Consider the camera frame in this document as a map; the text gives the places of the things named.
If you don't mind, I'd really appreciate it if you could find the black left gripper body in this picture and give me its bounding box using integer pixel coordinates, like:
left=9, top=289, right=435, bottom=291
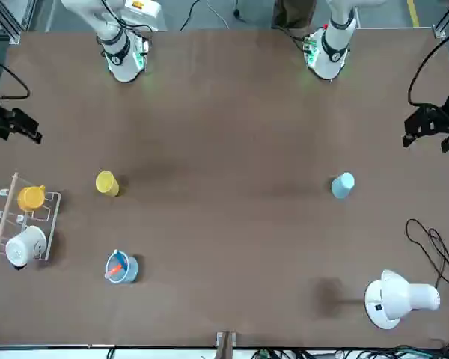
left=424, top=105, right=449, bottom=134

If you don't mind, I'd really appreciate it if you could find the yellow plastic cup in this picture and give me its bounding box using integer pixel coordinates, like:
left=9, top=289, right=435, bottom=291
left=95, top=170, right=120, bottom=198

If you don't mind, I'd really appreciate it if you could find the blue plastic cup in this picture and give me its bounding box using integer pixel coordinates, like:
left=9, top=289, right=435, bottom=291
left=331, top=171, right=356, bottom=200

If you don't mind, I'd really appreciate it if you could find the orange mug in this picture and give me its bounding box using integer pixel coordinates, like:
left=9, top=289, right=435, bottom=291
left=17, top=185, right=46, bottom=212

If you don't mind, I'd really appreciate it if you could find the clear mug rack wooden rod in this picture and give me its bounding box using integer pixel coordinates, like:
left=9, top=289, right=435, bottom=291
left=0, top=171, right=63, bottom=263

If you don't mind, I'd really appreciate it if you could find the white mug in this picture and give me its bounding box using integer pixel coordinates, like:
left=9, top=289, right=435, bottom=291
left=5, top=225, right=48, bottom=267

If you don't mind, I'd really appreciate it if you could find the blue stick white cap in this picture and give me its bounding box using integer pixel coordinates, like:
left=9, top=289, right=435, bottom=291
left=112, top=249, right=130, bottom=271

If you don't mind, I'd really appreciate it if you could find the orange stick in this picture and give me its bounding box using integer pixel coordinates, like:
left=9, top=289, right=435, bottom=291
left=104, top=263, right=125, bottom=280

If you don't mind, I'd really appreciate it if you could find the white desk lamp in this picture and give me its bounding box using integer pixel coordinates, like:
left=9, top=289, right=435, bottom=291
left=364, top=269, right=442, bottom=331

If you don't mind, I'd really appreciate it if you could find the person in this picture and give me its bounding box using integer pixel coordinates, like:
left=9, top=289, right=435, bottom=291
left=271, top=0, right=319, bottom=31

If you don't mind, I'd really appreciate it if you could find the white box yellow label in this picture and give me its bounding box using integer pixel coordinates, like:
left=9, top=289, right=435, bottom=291
left=125, top=0, right=162, bottom=31

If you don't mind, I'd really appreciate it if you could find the clear blue measuring beaker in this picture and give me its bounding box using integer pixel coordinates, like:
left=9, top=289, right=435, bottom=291
left=105, top=251, right=139, bottom=285

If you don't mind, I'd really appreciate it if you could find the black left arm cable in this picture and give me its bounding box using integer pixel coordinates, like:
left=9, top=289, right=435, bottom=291
left=407, top=25, right=449, bottom=106

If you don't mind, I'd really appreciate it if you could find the aluminium frame post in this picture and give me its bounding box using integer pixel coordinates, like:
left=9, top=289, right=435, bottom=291
left=215, top=331, right=237, bottom=359
left=0, top=0, right=37, bottom=45
left=432, top=0, right=449, bottom=39

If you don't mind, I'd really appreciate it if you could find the black lamp cable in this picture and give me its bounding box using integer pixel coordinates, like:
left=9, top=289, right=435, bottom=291
left=405, top=218, right=449, bottom=296

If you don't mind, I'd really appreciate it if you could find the black floor cable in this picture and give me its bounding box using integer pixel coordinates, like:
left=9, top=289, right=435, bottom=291
left=179, top=0, right=201, bottom=31

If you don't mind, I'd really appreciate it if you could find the white floor cable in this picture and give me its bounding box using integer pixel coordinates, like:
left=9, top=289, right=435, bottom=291
left=205, top=0, right=231, bottom=30

